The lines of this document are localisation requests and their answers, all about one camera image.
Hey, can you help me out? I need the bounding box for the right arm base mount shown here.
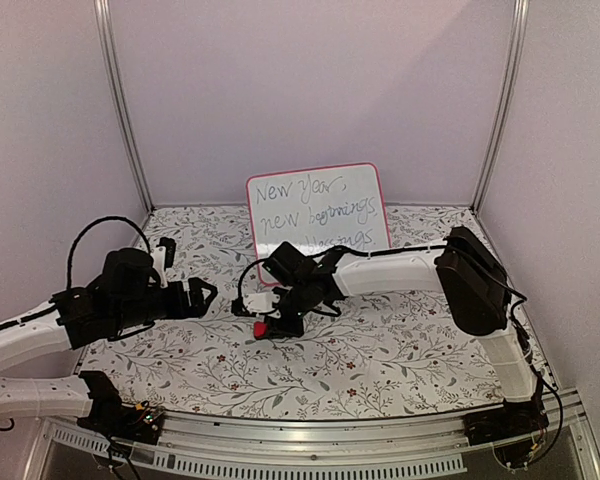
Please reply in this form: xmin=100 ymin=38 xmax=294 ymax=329
xmin=462 ymin=397 xmax=549 ymax=446

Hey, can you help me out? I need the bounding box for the right aluminium corner post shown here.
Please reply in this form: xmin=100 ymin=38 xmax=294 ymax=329
xmin=471 ymin=0 xmax=530 ymax=216

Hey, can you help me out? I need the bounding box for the left aluminium corner post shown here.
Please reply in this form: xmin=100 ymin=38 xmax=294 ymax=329
xmin=93 ymin=0 xmax=155 ymax=213

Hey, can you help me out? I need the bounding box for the floral patterned table mat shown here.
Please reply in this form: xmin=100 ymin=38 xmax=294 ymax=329
xmin=82 ymin=206 xmax=501 ymax=420

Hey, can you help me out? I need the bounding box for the pink framed whiteboard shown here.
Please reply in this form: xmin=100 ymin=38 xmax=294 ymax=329
xmin=246 ymin=163 xmax=391 ymax=259

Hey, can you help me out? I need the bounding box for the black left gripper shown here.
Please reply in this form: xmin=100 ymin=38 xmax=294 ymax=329
xmin=114 ymin=276 xmax=217 ymax=332

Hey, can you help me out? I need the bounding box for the aluminium front rail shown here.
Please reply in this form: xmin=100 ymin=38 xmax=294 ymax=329
xmin=34 ymin=387 xmax=594 ymax=479

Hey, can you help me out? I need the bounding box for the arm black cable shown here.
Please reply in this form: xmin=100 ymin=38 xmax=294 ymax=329
xmin=237 ymin=242 xmax=566 ymax=469
xmin=65 ymin=215 xmax=154 ymax=291

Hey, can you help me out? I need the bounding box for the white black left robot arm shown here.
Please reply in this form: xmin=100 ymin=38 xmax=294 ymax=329
xmin=0 ymin=246 xmax=218 ymax=436

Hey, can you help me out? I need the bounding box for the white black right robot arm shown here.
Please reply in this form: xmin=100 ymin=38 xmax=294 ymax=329
xmin=254 ymin=227 xmax=540 ymax=436

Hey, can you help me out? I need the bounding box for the red black whiteboard eraser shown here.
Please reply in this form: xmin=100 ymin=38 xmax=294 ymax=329
xmin=253 ymin=321 xmax=269 ymax=340

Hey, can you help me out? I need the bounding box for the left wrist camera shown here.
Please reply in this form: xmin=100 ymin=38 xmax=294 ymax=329
xmin=152 ymin=237 xmax=176 ymax=288

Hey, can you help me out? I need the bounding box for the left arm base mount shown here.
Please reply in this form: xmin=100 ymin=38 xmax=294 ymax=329
xmin=77 ymin=400 xmax=165 ymax=445

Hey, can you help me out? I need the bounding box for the aluminium corner post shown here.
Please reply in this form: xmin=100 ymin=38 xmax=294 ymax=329
xmin=471 ymin=0 xmax=530 ymax=216
xmin=93 ymin=0 xmax=155 ymax=213

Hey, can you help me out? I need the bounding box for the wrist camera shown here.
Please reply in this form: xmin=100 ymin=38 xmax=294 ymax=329
xmin=152 ymin=237 xmax=176 ymax=288
xmin=231 ymin=292 xmax=280 ymax=317

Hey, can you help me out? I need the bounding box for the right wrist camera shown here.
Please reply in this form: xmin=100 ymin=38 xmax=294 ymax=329
xmin=231 ymin=292 xmax=280 ymax=317

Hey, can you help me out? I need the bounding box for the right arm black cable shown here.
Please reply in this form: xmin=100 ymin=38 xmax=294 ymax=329
xmin=237 ymin=242 xmax=566 ymax=469

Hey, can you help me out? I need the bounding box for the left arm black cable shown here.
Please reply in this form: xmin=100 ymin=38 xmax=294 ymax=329
xmin=65 ymin=215 xmax=154 ymax=291

